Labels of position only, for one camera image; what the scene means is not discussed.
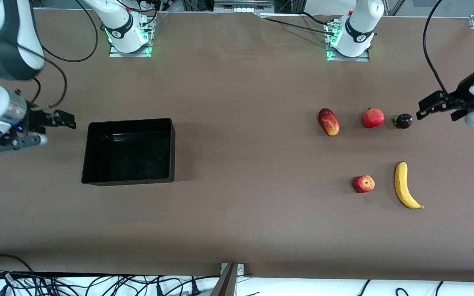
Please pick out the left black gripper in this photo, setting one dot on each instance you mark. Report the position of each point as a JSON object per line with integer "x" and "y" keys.
{"x": 462, "y": 95}

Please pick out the dark purple eggplant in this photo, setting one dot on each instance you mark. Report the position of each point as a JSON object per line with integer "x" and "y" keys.
{"x": 403, "y": 121}

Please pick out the red yellow mango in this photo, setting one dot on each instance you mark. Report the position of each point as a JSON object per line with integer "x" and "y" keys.
{"x": 328, "y": 122}

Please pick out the red apple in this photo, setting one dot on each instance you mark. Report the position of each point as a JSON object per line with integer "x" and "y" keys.
{"x": 363, "y": 183}

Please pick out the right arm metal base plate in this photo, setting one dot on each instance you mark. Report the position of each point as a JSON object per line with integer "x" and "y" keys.
{"x": 115, "y": 54}

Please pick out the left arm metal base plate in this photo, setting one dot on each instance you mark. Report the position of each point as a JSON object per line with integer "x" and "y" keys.
{"x": 363, "y": 58}

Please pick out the yellow banana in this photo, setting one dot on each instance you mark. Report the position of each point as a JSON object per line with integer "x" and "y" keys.
{"x": 401, "y": 185}

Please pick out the red pomegranate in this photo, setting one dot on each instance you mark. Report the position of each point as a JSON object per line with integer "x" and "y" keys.
{"x": 373, "y": 118}

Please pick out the aluminium profile post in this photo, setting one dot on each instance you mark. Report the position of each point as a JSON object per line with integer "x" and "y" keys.
{"x": 225, "y": 283}

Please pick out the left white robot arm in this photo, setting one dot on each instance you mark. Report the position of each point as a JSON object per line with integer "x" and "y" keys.
{"x": 360, "y": 24}

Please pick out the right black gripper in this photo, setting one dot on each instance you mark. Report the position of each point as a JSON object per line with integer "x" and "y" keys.
{"x": 36, "y": 119}

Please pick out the black plastic box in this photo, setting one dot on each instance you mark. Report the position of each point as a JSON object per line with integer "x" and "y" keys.
{"x": 130, "y": 152}

